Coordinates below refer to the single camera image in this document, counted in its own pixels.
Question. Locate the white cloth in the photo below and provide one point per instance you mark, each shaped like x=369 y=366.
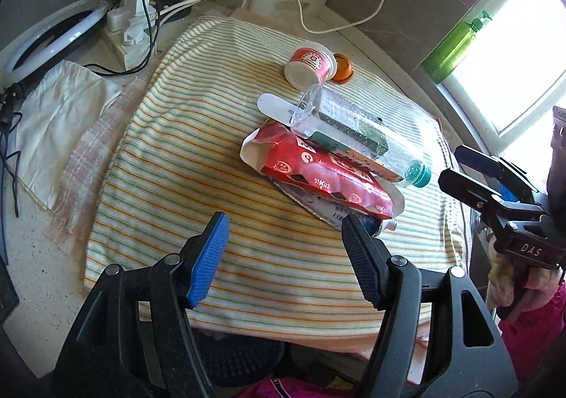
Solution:
x=57 y=124

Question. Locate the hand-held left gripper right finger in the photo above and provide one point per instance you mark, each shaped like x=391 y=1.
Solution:
x=360 y=256

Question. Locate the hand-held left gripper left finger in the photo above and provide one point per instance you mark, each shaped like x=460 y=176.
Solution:
x=210 y=256

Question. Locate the round foil pie tin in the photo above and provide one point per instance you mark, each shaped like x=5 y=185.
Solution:
x=316 y=208

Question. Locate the beige towel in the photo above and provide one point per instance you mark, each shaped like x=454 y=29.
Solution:
x=331 y=342

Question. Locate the black device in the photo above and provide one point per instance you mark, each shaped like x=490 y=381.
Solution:
x=6 y=292

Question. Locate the person's pink jacket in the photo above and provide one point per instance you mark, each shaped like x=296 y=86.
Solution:
x=300 y=389

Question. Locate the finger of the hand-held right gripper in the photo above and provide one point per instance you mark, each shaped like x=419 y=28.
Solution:
x=486 y=164
x=468 y=192

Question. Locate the window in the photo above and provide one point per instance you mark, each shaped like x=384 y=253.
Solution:
x=517 y=57

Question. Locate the white power strip with plugs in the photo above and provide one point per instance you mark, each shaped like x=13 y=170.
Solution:
x=150 y=26

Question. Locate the person's right forearm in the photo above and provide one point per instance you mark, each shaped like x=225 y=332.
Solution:
x=544 y=309

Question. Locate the blue plastic basket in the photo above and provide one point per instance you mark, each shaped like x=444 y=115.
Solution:
x=238 y=358

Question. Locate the red flattened carton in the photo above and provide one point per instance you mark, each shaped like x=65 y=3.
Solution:
x=309 y=163

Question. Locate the green plastic bottle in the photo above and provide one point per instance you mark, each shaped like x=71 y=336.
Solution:
x=451 y=48

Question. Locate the clear plastic bottle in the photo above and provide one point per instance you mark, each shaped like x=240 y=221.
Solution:
x=349 y=124

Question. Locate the red paper cup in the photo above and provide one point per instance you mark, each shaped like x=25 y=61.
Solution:
x=311 y=62

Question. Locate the striped towel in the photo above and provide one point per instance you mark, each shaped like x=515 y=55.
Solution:
x=177 y=137

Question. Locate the white flat stick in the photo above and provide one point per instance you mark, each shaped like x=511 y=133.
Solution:
x=276 y=108

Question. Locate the orange bottle cap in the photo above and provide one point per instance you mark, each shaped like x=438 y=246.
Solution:
x=344 y=68

